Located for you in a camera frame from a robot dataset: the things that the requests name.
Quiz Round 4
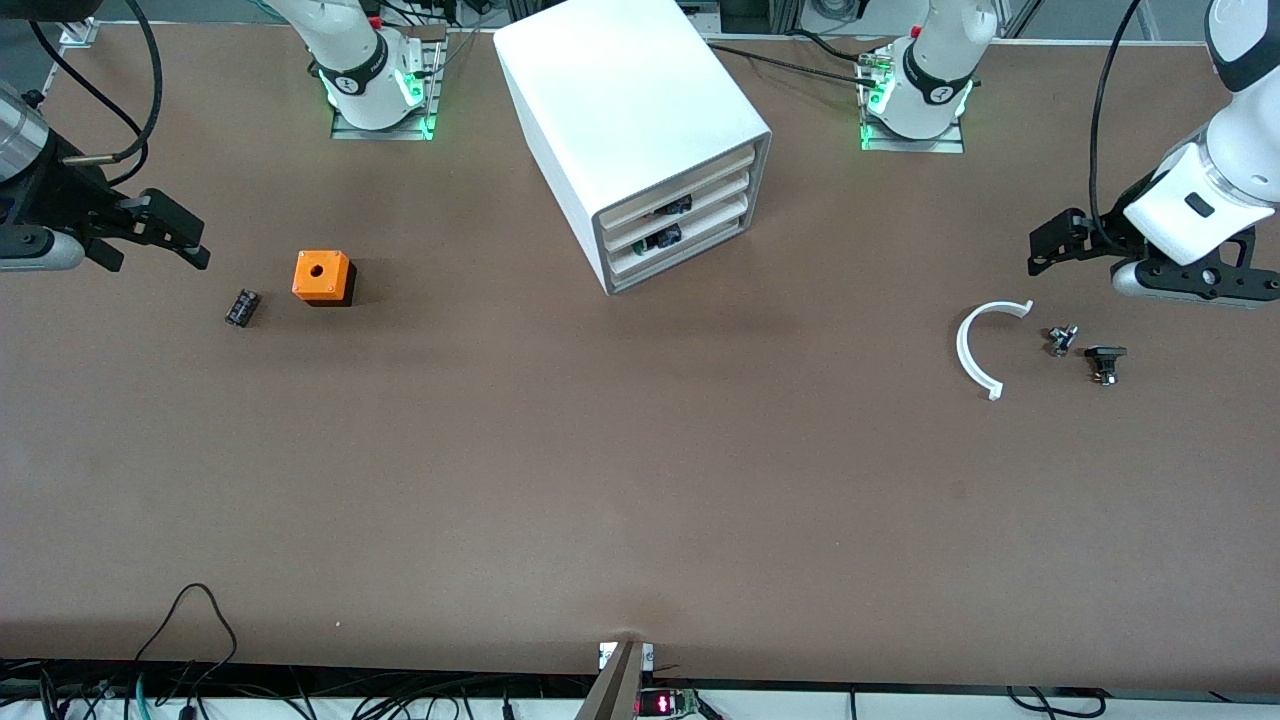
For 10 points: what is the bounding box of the black cable to base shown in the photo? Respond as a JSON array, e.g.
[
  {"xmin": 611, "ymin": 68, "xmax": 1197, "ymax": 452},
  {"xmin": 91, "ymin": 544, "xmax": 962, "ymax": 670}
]
[{"xmin": 705, "ymin": 40, "xmax": 891, "ymax": 77}]

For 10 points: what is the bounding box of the orange box with hole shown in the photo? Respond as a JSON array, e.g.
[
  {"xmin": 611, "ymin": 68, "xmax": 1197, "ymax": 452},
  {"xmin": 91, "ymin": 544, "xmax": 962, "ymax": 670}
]
[{"xmin": 292, "ymin": 250, "xmax": 357, "ymax": 307}]

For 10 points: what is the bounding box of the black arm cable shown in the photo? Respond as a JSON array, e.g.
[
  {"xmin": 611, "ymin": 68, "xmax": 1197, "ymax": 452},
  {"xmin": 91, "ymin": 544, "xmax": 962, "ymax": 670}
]
[
  {"xmin": 30, "ymin": 0, "xmax": 166, "ymax": 191},
  {"xmin": 1090, "ymin": 0, "xmax": 1146, "ymax": 241}
]

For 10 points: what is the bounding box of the white drawer with black part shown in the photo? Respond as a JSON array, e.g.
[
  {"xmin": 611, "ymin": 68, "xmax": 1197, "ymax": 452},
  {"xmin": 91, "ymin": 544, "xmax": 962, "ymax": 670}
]
[{"xmin": 602, "ymin": 170, "xmax": 753, "ymax": 256}]

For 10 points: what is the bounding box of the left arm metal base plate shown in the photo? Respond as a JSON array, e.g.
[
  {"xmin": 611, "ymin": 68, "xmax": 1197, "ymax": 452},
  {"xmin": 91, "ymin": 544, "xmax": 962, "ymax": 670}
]
[{"xmin": 858, "ymin": 50, "xmax": 966, "ymax": 154}]

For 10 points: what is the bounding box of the black cable bundle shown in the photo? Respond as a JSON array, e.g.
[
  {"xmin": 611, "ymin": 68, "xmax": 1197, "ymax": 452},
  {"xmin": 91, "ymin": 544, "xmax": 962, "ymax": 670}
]
[{"xmin": 0, "ymin": 660, "xmax": 581, "ymax": 720}]

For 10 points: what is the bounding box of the white curved plastic arc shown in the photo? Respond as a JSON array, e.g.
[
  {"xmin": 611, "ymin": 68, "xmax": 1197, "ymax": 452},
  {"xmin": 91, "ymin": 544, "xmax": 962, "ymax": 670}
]
[{"xmin": 956, "ymin": 299, "xmax": 1035, "ymax": 401}]

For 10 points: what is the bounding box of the white drawer cabinet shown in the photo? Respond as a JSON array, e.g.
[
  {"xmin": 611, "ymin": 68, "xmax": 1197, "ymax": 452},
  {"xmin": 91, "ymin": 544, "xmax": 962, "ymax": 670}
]
[{"xmin": 493, "ymin": 0, "xmax": 773, "ymax": 296}]

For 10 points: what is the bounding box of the device with red display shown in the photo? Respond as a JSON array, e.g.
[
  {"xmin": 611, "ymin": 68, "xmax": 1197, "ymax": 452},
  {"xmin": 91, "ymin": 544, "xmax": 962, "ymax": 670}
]
[{"xmin": 637, "ymin": 688, "xmax": 701, "ymax": 719}]

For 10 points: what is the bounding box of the black switch component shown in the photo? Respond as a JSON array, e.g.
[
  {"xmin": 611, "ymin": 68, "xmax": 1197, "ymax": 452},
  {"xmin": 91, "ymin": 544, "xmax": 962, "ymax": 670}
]
[{"xmin": 1085, "ymin": 345, "xmax": 1129, "ymax": 387}]

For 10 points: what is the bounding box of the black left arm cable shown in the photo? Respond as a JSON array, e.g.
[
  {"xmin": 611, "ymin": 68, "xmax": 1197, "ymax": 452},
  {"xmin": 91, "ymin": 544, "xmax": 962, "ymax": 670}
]
[{"xmin": 1090, "ymin": 0, "xmax": 1146, "ymax": 241}]

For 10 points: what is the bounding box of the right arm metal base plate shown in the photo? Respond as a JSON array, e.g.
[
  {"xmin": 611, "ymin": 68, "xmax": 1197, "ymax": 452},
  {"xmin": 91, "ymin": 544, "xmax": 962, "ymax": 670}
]
[{"xmin": 330, "ymin": 25, "xmax": 446, "ymax": 141}]

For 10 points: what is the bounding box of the white drawer with button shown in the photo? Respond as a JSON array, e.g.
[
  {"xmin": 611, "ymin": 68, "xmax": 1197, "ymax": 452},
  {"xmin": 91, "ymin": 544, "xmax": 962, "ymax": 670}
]
[{"xmin": 606, "ymin": 192, "xmax": 751, "ymax": 276}]

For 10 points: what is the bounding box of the black looped cable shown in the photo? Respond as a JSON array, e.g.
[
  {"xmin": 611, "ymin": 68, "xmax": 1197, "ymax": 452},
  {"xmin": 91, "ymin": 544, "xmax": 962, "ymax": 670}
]
[{"xmin": 135, "ymin": 583, "xmax": 239, "ymax": 691}]

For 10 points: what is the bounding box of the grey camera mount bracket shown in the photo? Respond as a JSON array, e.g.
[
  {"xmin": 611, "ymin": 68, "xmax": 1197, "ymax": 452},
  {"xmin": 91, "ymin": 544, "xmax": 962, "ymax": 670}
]
[{"xmin": 575, "ymin": 640, "xmax": 656, "ymax": 720}]

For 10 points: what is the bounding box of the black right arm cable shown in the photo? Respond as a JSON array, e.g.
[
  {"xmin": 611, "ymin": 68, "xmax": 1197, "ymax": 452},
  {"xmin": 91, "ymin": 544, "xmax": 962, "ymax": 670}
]
[{"xmin": 30, "ymin": 0, "xmax": 166, "ymax": 191}]

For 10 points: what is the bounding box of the black cable coil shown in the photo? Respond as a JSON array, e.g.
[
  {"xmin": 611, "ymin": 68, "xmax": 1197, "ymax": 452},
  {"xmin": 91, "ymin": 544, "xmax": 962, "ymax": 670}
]
[{"xmin": 1005, "ymin": 685, "xmax": 1106, "ymax": 719}]

